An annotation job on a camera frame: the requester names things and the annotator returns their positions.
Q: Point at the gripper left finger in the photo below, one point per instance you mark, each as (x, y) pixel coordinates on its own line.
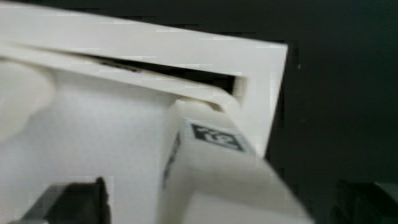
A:
(71, 204)

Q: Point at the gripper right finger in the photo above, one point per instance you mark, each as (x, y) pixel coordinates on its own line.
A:
(366, 203)

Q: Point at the white desk top panel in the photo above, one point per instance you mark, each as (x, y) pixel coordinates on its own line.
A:
(81, 131)

